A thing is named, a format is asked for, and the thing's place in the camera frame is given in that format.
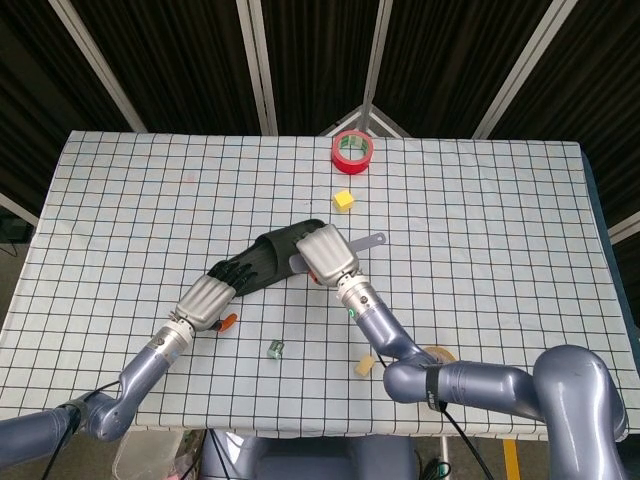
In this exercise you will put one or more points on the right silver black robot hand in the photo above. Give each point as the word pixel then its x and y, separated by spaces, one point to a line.
pixel 327 255

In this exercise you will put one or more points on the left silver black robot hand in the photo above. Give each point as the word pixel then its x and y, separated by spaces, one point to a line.
pixel 205 300

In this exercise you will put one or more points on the grey scraper tool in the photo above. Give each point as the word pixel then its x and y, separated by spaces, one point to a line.
pixel 367 242

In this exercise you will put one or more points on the black slipper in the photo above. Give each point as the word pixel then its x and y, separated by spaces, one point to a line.
pixel 270 250

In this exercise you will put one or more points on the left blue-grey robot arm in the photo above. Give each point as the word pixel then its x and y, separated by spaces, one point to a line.
pixel 145 367

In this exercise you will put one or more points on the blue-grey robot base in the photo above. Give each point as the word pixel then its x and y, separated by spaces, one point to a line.
pixel 310 457

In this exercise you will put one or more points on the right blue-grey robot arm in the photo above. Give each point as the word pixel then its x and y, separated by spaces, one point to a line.
pixel 480 382

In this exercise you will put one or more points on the yellow cube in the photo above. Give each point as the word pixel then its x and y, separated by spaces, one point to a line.
pixel 343 200

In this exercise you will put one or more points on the small clear green cube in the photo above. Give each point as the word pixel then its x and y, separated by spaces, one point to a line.
pixel 275 349

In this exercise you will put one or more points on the red tape roll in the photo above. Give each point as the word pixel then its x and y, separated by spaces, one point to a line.
pixel 345 162

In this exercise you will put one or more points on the white checkered tablecloth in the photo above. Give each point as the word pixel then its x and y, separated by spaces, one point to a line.
pixel 150 200

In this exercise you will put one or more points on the beige eraser block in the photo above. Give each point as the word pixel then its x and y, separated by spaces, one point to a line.
pixel 364 366

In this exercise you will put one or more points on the white triangular screen foot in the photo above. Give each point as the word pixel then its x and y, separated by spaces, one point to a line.
pixel 385 122

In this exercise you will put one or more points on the tan tape roll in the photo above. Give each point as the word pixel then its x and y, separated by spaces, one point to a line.
pixel 446 353

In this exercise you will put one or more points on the black box device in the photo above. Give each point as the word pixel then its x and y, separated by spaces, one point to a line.
pixel 12 229

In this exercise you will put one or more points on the white screen frame post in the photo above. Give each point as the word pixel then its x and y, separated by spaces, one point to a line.
pixel 97 65
pixel 520 65
pixel 257 65
pixel 376 55
pixel 17 207
pixel 625 227

